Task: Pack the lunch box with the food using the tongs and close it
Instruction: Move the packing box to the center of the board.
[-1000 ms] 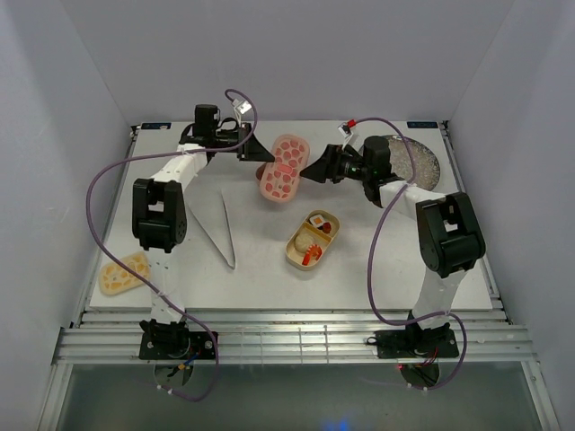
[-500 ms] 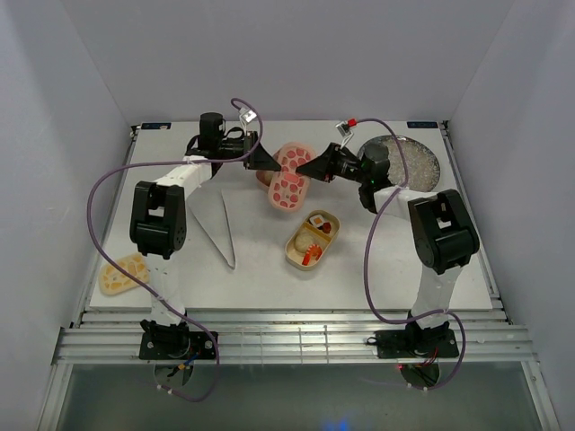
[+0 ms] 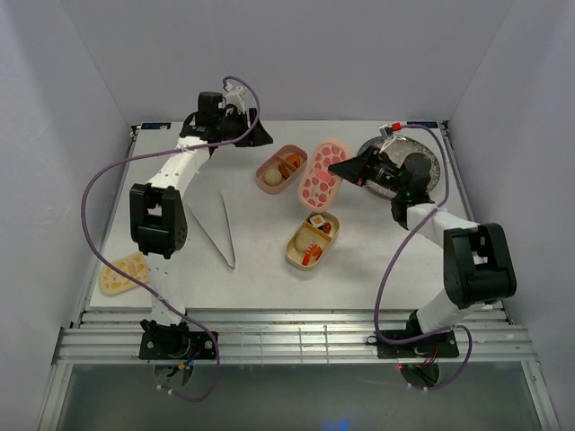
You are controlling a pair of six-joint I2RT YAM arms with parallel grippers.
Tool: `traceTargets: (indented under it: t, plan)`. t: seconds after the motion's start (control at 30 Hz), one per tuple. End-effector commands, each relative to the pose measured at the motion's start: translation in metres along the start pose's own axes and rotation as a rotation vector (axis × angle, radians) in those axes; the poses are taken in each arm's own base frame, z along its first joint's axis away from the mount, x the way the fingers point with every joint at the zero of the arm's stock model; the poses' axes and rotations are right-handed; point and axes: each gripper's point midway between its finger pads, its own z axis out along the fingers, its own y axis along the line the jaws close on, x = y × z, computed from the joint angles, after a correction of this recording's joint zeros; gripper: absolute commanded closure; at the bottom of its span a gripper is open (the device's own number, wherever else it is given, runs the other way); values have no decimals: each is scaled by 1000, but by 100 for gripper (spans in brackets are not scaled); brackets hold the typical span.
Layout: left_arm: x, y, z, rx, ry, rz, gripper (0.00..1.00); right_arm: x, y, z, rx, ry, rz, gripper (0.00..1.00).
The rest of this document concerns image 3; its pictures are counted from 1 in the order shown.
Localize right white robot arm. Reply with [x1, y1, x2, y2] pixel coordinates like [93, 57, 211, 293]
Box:
[329, 148, 517, 356]

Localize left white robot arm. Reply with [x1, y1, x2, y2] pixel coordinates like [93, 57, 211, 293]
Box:
[129, 84, 273, 326]

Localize rice ball toy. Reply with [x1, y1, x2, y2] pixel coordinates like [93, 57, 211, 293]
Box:
[294, 233, 315, 253]
[263, 169, 284, 187]

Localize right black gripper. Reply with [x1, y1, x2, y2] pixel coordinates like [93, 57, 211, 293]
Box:
[327, 145, 405, 196]

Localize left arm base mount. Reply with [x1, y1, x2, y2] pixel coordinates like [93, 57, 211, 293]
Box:
[137, 331, 216, 361]

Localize grey speckled plate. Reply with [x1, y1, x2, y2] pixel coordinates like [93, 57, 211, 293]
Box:
[358, 135, 443, 201]

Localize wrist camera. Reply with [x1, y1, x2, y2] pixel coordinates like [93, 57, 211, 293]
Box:
[378, 122, 403, 153]
[224, 83, 247, 111]

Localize yellow lunch box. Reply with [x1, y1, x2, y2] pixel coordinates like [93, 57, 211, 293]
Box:
[285, 212, 341, 271]

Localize pink perforated lid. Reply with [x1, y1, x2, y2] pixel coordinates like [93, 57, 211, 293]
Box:
[296, 139, 351, 212]

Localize blue table label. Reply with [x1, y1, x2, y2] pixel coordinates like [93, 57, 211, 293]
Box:
[407, 121, 439, 129]
[140, 122, 172, 130]

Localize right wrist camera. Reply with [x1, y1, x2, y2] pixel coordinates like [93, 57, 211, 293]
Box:
[378, 122, 403, 153]

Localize left blue table label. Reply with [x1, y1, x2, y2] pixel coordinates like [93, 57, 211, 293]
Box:
[140, 122, 172, 130]

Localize pink lunch box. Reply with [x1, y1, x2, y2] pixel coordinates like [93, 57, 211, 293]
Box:
[255, 145, 308, 195]

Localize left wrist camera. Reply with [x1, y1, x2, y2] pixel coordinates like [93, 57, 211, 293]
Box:
[224, 83, 247, 111]

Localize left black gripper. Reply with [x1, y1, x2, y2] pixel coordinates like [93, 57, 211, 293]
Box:
[217, 110, 274, 149]

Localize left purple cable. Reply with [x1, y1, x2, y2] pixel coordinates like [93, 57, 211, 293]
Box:
[80, 75, 261, 403]

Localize sushi roll toy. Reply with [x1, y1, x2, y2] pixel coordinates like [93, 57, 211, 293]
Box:
[309, 215, 325, 227]

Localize right blue table label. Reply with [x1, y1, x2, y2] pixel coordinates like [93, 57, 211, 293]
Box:
[407, 121, 439, 129]

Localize metal tongs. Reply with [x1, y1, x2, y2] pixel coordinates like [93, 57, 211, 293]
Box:
[187, 188, 237, 270]

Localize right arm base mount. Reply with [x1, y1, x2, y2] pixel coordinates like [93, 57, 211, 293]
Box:
[366, 330, 459, 359]

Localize orange fried shrimp toy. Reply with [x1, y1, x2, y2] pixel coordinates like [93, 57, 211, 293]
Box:
[285, 154, 302, 169]

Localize aluminium frame rail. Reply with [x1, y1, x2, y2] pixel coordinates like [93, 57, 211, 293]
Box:
[53, 306, 537, 365]

